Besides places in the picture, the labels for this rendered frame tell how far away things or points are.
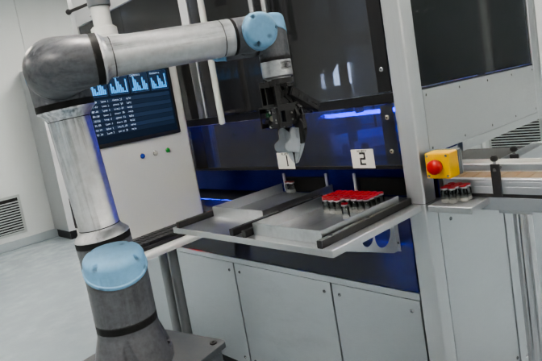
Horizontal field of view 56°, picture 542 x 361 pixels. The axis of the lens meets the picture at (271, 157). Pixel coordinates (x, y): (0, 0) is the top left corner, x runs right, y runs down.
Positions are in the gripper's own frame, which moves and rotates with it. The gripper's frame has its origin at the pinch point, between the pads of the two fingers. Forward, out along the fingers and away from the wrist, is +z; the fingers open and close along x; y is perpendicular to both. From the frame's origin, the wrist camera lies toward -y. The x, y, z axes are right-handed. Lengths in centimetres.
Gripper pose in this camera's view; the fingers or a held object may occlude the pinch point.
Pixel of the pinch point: (297, 157)
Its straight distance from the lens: 127.2
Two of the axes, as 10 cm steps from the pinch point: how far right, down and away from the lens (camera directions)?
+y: -7.2, 2.1, -6.7
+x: 6.8, -0.2, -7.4
